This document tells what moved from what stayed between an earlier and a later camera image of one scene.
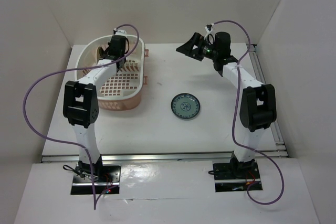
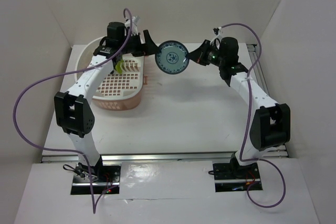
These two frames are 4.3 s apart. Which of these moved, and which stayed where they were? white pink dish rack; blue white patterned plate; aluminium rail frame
Moved: blue white patterned plate
Stayed: white pink dish rack; aluminium rail frame
